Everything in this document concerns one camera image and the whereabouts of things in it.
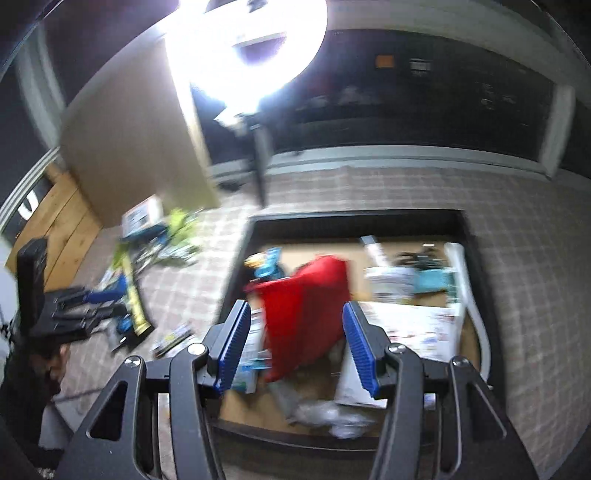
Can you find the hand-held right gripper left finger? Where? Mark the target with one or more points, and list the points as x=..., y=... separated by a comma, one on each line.
x=233, y=350

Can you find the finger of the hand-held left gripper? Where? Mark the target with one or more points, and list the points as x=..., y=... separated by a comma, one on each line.
x=108, y=314
x=108, y=290

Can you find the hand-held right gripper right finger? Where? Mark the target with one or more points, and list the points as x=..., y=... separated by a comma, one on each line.
x=360, y=350

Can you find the large white box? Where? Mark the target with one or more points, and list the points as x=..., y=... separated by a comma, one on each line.
x=415, y=332

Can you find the red fabric pouch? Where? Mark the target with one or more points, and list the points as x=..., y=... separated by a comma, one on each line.
x=304, y=314

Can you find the clear plastic bag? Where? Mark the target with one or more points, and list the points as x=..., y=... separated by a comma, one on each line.
x=328, y=417

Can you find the black cardboard tray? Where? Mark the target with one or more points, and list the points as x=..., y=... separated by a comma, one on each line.
x=360, y=217

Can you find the person's left hand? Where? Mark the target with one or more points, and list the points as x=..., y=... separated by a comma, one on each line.
x=57, y=369

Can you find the long yellow packet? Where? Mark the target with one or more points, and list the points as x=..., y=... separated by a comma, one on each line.
x=138, y=300

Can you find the green snack packet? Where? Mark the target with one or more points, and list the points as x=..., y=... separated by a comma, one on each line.
x=121, y=258

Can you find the yellow black sachet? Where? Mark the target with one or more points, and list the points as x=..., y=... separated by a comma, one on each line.
x=175, y=339

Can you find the blue foil packet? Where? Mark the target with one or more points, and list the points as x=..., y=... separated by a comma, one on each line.
x=143, y=234

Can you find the knotty pine wood panel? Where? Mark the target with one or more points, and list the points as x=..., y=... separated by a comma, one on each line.
x=55, y=221

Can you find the orange cardboard box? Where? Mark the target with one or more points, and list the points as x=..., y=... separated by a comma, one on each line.
x=143, y=214

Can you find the yellow-green packet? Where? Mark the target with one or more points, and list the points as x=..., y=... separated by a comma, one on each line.
x=182, y=226

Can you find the white sunscreen tube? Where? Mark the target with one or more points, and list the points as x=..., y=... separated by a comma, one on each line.
x=374, y=251

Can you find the black light stand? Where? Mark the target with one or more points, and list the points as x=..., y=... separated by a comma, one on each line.
x=261, y=161

